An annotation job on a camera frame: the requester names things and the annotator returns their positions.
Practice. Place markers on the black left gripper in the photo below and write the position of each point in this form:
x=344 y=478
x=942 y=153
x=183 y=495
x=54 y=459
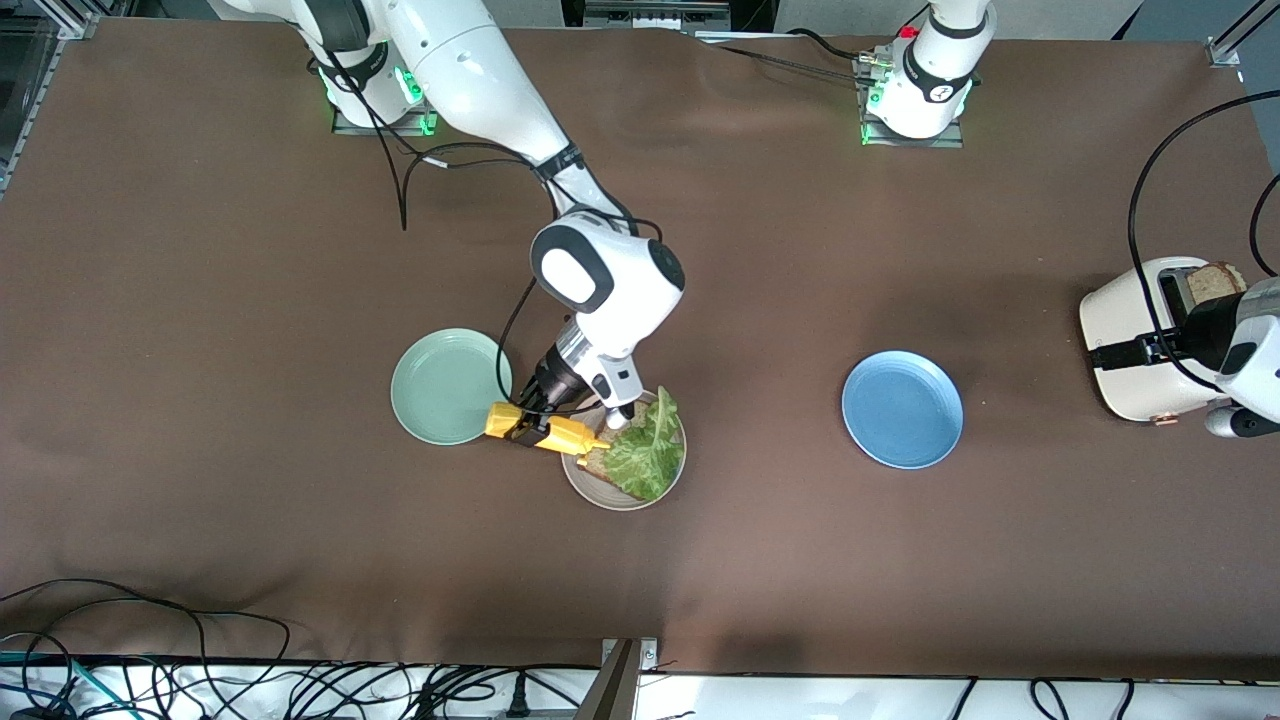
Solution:
x=1206 y=329

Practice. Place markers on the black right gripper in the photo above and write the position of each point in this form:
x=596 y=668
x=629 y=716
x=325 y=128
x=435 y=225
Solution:
x=552 y=385

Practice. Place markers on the yellow mustard squeeze bottle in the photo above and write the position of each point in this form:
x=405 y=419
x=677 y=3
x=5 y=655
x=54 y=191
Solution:
x=572 y=434

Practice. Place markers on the brown bread slice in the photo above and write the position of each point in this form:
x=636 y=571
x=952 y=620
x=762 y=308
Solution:
x=598 y=464
x=1215 y=280

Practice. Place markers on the green lettuce leaf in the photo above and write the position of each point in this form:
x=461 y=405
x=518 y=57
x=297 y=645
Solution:
x=645 y=455

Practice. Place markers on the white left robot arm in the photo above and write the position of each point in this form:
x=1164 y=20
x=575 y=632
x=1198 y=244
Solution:
x=1262 y=350

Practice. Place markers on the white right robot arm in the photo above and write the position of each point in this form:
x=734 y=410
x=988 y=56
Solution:
x=470 y=70

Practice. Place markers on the beige plate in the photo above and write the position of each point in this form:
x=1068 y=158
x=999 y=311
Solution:
x=592 y=488

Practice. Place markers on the mint green plate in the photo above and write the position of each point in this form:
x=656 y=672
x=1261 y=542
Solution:
x=440 y=390

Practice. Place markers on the blue plate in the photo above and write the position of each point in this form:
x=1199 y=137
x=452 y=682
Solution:
x=902 y=410

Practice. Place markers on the white toaster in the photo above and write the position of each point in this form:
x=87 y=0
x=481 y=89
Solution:
x=1120 y=310

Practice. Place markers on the black power plug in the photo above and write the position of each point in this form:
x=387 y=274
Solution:
x=517 y=700

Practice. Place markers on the brown table cloth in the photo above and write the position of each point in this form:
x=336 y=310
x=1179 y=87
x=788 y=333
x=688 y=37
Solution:
x=800 y=250

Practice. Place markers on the black equipment rack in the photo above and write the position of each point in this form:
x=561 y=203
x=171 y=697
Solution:
x=750 y=12

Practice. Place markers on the grey metal camera post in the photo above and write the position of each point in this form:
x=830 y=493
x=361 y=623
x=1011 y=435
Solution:
x=615 y=690

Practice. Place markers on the aluminium corner bracket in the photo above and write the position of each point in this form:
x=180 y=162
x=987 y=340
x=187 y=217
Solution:
x=1222 y=50

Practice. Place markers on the aluminium frame rail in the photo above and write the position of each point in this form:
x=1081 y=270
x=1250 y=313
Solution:
x=27 y=128

